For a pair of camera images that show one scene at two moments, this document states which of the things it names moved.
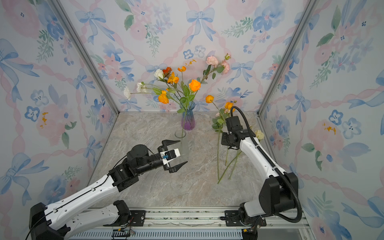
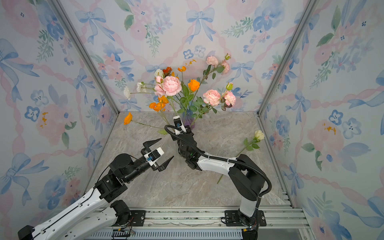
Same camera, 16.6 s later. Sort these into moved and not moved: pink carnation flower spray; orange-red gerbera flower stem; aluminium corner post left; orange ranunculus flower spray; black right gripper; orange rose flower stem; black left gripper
Moved: black left gripper; black right gripper; orange ranunculus flower spray
Not moved: pink carnation flower spray; orange-red gerbera flower stem; aluminium corner post left; orange rose flower stem
